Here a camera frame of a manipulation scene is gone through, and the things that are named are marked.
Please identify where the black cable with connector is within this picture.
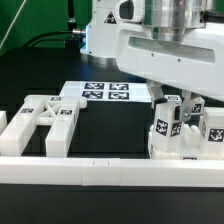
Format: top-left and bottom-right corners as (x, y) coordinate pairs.
(23, 28), (87, 48)

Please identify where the white tagged cube right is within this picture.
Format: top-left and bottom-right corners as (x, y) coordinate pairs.
(191, 97), (205, 115)

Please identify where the white chair seat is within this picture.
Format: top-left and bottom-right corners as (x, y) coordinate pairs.
(148, 124), (224, 160)

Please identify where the white tagged cube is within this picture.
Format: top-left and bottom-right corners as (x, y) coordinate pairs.
(165, 95), (182, 102)
(191, 97), (205, 115)

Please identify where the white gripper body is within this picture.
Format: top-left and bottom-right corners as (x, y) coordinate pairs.
(115, 0), (224, 101)

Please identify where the white U-shaped fence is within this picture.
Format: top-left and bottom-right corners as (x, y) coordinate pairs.
(0, 110), (224, 188)

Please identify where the white chair back frame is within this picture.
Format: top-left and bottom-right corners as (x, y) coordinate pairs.
(0, 95), (87, 158)

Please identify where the white diagonal cord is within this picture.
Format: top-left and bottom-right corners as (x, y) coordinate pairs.
(0, 0), (28, 51)

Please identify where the white tagged cube left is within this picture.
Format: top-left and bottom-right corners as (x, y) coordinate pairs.
(165, 95), (182, 102)

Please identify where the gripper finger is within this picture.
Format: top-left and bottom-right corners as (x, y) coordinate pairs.
(146, 80), (167, 109)
(179, 91), (192, 122)

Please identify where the black vertical pole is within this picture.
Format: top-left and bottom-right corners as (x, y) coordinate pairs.
(68, 0), (76, 23)

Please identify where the white marker base plate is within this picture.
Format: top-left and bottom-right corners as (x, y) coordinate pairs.
(60, 81), (151, 103)

